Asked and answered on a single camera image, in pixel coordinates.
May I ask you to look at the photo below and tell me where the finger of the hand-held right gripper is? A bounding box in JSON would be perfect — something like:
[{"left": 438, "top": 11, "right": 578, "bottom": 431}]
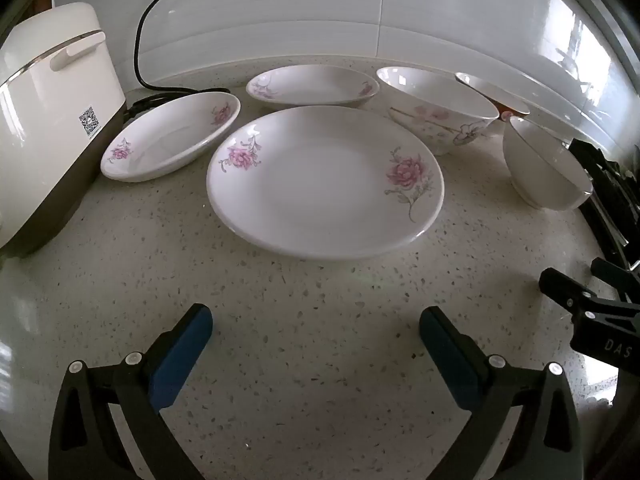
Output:
[
  {"left": 591, "top": 257, "right": 640, "bottom": 306},
  {"left": 539, "top": 267, "right": 601, "bottom": 322}
]

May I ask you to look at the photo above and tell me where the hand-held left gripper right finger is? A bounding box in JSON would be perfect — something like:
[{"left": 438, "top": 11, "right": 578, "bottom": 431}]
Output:
[{"left": 419, "top": 306, "right": 583, "bottom": 480}]

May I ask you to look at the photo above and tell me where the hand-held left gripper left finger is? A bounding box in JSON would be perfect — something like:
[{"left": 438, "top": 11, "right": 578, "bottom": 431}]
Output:
[{"left": 47, "top": 302, "right": 215, "bottom": 480}]

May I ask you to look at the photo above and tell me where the white thin-rimmed bowl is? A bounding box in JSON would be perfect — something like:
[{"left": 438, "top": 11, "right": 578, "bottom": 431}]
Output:
[{"left": 502, "top": 116, "right": 594, "bottom": 211}]

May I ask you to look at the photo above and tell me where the red bowl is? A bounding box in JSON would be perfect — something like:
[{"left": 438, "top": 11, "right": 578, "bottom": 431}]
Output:
[{"left": 455, "top": 72, "right": 531, "bottom": 123}]

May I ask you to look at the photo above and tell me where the oval floral plate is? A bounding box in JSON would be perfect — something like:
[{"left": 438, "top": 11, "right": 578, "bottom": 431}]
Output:
[
  {"left": 100, "top": 92, "right": 242, "bottom": 183},
  {"left": 245, "top": 64, "right": 381, "bottom": 108}
]

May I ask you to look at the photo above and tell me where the large round floral plate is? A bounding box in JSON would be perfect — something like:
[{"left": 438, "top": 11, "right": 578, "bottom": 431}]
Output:
[{"left": 206, "top": 106, "right": 445, "bottom": 261}]

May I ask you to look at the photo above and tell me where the white floral bowl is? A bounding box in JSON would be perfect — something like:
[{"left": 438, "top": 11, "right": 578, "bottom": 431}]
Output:
[{"left": 376, "top": 66, "right": 501, "bottom": 157}]

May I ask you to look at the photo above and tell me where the black gas stove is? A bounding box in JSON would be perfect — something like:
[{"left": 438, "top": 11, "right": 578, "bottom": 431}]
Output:
[{"left": 567, "top": 137, "right": 640, "bottom": 281}]

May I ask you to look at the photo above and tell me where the white rice cooker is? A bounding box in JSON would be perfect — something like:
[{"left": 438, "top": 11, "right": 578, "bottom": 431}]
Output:
[{"left": 0, "top": 2, "right": 127, "bottom": 260}]

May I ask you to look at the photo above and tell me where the black power cable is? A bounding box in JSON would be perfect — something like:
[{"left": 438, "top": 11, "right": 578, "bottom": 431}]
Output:
[{"left": 125, "top": 0, "right": 232, "bottom": 121}]

